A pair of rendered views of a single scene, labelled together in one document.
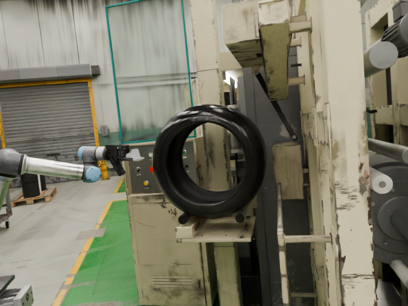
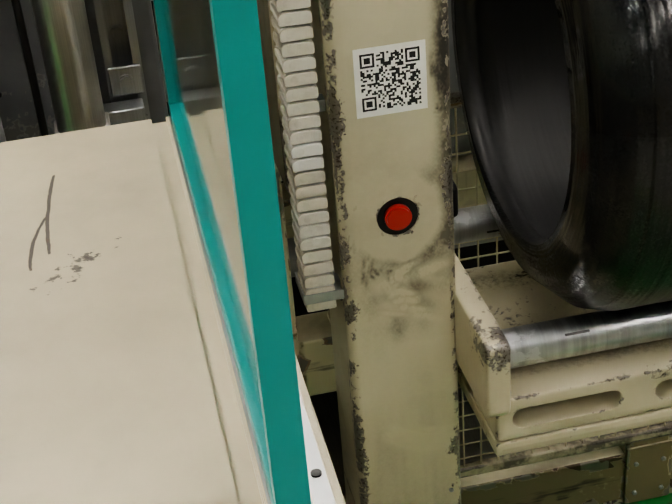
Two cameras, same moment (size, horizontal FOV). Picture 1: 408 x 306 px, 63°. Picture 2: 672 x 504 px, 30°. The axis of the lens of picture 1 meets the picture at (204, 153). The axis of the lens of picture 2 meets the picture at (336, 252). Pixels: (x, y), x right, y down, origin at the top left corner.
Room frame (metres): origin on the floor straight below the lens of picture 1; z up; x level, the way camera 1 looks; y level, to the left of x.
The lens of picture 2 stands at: (2.51, 1.04, 1.73)
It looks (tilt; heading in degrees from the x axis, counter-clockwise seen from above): 31 degrees down; 247
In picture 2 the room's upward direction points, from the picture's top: 5 degrees counter-clockwise
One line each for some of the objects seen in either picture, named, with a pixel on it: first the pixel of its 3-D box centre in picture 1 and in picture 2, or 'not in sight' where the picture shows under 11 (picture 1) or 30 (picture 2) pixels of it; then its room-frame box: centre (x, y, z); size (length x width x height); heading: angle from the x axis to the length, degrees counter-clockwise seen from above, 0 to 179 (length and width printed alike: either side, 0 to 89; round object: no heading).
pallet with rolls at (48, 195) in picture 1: (33, 183); not in sight; (7.60, 4.01, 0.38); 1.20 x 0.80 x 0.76; 17
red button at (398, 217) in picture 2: not in sight; (397, 215); (1.98, -0.02, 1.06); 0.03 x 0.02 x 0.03; 167
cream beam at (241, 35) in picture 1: (259, 39); not in sight; (1.53, -0.30, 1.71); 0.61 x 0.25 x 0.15; 167
